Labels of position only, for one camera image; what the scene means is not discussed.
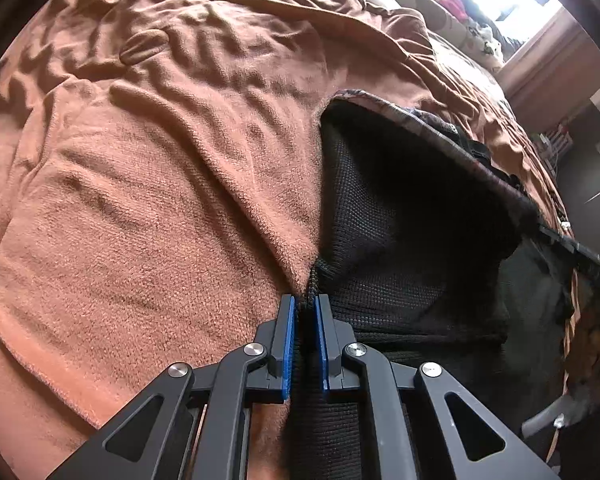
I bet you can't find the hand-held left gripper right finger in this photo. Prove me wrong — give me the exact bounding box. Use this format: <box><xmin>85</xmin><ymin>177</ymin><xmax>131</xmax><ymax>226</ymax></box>
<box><xmin>314</xmin><ymin>294</ymin><xmax>563</xmax><ymax>480</ymax></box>

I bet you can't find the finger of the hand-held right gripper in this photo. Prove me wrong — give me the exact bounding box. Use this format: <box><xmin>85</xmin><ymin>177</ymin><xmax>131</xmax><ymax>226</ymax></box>
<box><xmin>539</xmin><ymin>225</ymin><xmax>600</xmax><ymax>287</ymax></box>

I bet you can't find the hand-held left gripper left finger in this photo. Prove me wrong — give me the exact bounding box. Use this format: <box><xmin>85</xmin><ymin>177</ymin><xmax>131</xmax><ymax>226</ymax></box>
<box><xmin>45</xmin><ymin>294</ymin><xmax>301</xmax><ymax>480</ymax></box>

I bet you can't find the black knit garment floral lining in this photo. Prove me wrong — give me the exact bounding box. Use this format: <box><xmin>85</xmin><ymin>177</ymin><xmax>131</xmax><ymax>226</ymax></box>
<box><xmin>287</xmin><ymin>89</ymin><xmax>588</xmax><ymax>480</ymax></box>

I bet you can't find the brown fleece blanket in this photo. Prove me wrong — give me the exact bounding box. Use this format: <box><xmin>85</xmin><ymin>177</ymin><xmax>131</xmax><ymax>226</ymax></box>
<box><xmin>0</xmin><ymin>0</ymin><xmax>581</xmax><ymax>480</ymax></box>

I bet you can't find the pink curtain beside nightstand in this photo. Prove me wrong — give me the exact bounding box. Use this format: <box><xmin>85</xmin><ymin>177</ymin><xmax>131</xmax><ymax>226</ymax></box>
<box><xmin>497</xmin><ymin>2</ymin><xmax>600</xmax><ymax>111</ymax></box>

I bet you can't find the white spotted plush toy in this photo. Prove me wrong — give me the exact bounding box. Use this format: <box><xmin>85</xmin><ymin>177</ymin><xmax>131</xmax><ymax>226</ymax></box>
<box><xmin>475</xmin><ymin>22</ymin><xmax>505</xmax><ymax>63</ymax></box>

